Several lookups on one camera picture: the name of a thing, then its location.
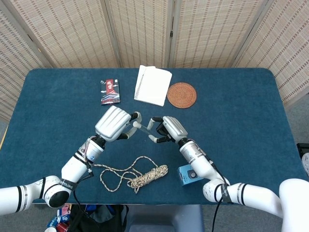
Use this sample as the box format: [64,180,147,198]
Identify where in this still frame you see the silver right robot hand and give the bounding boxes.
[147,116,189,144]

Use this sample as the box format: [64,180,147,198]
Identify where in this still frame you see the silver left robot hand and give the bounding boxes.
[94,105,143,143]

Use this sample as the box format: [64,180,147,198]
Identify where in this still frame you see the clear glass tube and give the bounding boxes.
[138,124,155,136]

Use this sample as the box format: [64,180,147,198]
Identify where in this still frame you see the dark red printed card box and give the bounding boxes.
[99,78,122,107]

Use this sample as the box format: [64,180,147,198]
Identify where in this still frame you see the round woven rattan coaster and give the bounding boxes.
[166,82,197,109]

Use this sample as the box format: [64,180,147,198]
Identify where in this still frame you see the white spiral notebook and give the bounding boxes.
[133,64,173,107]

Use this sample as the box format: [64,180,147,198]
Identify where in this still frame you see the blue speaker carton box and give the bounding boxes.
[176,165,206,187]

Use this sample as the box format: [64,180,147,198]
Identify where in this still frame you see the teal table cloth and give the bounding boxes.
[0,67,309,206]

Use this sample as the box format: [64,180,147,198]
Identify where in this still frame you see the grey blue chair seat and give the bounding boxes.
[125,204,206,232]

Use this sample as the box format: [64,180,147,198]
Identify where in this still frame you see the black backpack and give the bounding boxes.
[68,204,130,232]

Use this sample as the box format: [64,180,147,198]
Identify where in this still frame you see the woven bamboo folding screen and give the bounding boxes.
[0,0,309,121]

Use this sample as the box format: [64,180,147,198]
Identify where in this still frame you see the blue white snack packet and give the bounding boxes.
[47,204,72,226]

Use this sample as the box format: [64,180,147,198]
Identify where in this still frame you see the red can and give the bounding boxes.
[56,222,71,232]

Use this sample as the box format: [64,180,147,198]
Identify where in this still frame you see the black box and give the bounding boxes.
[296,143,309,158]

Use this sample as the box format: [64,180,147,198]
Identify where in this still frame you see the white plastic object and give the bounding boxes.
[301,152,309,175]

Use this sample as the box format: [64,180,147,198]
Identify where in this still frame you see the beige black braided rope bundle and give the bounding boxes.
[91,156,169,194]

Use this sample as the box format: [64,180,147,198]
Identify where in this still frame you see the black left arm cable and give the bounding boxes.
[72,169,94,214]

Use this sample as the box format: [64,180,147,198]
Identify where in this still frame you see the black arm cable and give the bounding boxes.
[72,169,94,214]
[208,160,231,232]

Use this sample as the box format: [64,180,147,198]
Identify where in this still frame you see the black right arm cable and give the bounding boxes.
[208,160,231,232]

